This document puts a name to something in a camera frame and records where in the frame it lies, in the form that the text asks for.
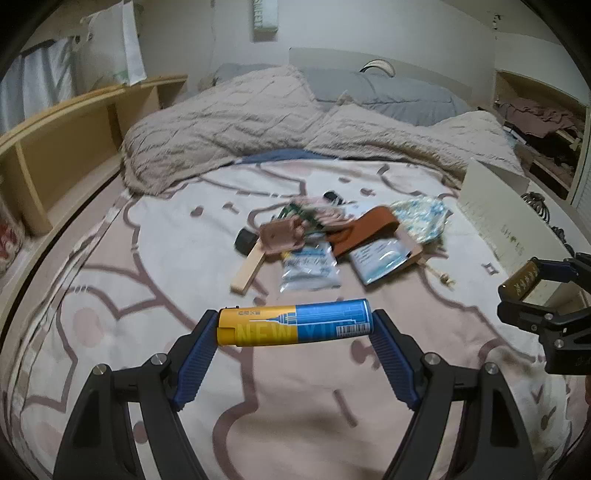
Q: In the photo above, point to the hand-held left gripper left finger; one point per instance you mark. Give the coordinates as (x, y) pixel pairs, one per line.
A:
(198, 360)

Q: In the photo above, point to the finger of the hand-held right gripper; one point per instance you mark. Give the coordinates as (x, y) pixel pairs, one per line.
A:
(558, 270)
(531, 318)

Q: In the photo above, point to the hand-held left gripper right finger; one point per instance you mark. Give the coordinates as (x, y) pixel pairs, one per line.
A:
(392, 360)

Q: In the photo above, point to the small gold packet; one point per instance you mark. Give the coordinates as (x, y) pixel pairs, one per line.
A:
(521, 279)

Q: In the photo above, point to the white box container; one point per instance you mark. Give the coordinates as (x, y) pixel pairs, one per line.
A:
(489, 207)

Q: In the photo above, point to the white packet with text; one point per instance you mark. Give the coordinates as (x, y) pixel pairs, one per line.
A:
(381, 261)

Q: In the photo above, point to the wooden stick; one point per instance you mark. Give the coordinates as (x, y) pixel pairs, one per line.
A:
(249, 272)

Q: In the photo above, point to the yellow and blue tube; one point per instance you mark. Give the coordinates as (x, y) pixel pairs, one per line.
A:
(295, 323)

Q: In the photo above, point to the clear packet with blue print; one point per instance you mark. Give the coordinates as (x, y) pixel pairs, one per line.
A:
(309, 267)

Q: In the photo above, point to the blue floral packet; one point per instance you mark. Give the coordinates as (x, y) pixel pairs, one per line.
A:
(420, 217)

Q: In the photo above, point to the pink and white printed blanket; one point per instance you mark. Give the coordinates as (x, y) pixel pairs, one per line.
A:
(161, 277)

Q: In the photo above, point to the small wooden charm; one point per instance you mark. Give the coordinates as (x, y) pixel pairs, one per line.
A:
(445, 279)

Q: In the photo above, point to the white louvered door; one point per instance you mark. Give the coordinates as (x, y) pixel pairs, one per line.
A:
(582, 175)

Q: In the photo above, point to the brown leather pouch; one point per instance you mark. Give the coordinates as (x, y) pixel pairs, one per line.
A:
(369, 221)

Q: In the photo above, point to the pink leather holder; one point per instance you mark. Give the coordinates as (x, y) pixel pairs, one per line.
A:
(279, 235)

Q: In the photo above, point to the pile of clothes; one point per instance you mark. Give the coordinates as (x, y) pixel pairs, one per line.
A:
(531, 113)

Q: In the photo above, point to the green clothespin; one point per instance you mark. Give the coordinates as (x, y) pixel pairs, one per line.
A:
(298, 213)

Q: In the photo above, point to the closet shelf unit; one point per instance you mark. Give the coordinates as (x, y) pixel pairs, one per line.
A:
(531, 85)

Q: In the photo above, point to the blue bed sheet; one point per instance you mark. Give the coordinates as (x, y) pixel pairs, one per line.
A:
(286, 156)

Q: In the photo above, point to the red patterned cloth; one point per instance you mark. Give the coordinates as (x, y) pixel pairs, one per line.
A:
(9, 240)

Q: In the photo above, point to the grey duvet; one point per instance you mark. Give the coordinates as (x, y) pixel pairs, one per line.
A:
(392, 92)

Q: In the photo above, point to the wooden shelf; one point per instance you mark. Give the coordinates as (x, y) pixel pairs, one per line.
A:
(69, 138)

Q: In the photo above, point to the white and black hat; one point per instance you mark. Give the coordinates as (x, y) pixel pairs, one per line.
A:
(378, 67)

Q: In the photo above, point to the grey curtain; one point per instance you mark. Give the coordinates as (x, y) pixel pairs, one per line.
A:
(41, 78)

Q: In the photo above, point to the white hanging bag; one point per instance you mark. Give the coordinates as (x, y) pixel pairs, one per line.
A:
(111, 41)

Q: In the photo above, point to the white wall pouch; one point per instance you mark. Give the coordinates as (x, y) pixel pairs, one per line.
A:
(265, 16)

